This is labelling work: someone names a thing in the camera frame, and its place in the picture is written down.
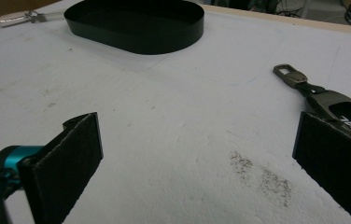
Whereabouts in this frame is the black oval tray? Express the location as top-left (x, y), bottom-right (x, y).
top-left (63, 0), bottom-right (205, 56)

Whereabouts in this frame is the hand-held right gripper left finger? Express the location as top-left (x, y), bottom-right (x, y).
top-left (19, 111), bottom-right (105, 224)

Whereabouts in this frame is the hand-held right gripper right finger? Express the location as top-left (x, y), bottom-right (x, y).
top-left (292, 111), bottom-right (351, 224)

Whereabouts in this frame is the white foam mat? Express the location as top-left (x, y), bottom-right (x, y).
top-left (0, 0), bottom-right (351, 224)

